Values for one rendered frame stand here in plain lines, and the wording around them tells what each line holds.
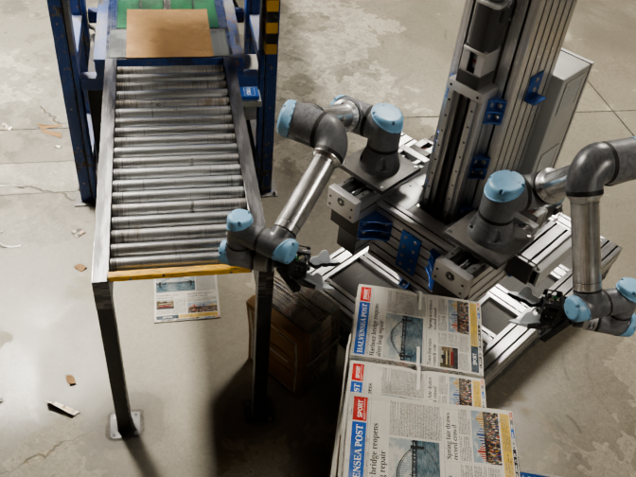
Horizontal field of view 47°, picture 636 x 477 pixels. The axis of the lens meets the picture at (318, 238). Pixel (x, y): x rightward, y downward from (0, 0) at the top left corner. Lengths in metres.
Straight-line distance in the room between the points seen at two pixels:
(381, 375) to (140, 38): 2.06
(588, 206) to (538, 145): 0.74
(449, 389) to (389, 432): 0.44
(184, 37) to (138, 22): 0.25
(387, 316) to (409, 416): 0.56
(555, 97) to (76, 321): 2.09
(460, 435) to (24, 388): 1.91
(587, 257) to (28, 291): 2.34
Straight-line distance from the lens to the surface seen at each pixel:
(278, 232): 2.09
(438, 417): 1.69
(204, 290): 3.33
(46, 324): 3.30
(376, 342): 2.10
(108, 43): 3.49
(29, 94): 4.73
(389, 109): 2.63
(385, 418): 1.66
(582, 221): 2.08
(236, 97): 3.08
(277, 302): 2.78
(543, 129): 2.74
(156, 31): 3.56
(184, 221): 2.48
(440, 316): 2.21
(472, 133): 2.49
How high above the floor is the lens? 2.42
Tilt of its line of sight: 42 degrees down
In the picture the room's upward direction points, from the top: 6 degrees clockwise
